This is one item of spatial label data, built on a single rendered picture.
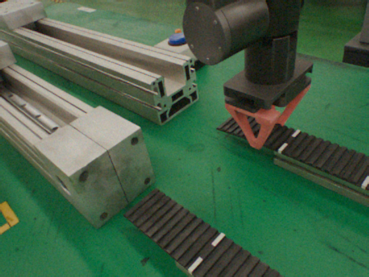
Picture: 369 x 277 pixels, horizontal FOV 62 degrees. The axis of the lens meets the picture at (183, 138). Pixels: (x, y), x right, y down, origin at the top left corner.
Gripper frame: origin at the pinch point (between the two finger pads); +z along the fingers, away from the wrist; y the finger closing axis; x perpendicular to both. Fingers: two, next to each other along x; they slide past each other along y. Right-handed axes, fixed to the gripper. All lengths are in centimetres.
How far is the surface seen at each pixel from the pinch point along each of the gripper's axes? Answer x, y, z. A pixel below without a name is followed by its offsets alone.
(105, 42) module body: -40.6, -2.4, -4.7
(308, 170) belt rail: 6.9, 1.3, 2.2
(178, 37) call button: -28.9, -12.5, -4.0
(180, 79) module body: -18.7, -2.4, -2.0
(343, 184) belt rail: 11.4, 1.9, 1.2
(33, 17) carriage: -75, -2, -6
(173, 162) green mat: -9.3, 9.8, 3.3
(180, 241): 2.5, 19.7, -0.3
